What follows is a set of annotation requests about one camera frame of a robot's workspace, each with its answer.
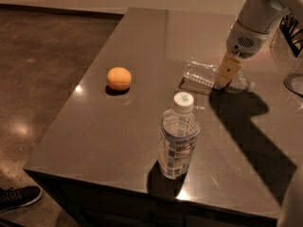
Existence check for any black wire basket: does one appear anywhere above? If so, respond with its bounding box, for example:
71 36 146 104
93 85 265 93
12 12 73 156
279 13 303 58

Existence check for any upright labelled water bottle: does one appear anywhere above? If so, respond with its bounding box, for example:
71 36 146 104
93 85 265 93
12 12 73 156
158 92 200 179

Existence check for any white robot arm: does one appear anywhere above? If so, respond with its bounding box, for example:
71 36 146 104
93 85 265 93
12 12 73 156
214 0 303 90

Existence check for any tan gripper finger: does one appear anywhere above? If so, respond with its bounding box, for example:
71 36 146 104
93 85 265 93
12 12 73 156
214 52 242 90

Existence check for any black sneaker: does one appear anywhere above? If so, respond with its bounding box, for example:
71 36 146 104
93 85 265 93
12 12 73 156
0 185 43 211

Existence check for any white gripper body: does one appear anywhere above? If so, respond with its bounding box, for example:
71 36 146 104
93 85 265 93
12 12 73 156
226 21 268 59

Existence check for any clear glass container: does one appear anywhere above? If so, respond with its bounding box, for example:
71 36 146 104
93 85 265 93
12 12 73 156
270 29 303 97

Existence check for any clear water bottle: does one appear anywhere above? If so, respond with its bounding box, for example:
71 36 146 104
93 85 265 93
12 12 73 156
179 58 255 95

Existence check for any orange round fruit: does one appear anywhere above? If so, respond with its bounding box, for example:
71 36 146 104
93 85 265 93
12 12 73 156
107 67 132 91

